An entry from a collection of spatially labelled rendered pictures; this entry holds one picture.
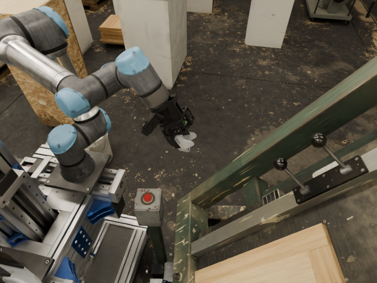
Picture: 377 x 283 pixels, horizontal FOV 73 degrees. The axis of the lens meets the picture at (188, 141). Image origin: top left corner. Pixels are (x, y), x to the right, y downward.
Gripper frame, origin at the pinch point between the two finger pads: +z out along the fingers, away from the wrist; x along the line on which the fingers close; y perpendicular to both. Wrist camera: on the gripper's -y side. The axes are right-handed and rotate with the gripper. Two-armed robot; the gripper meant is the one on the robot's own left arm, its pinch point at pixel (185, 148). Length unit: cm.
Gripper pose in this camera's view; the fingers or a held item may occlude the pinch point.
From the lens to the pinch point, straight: 84.0
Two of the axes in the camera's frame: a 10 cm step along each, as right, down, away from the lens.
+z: 4.6, 6.7, 5.8
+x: 2.3, -7.2, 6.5
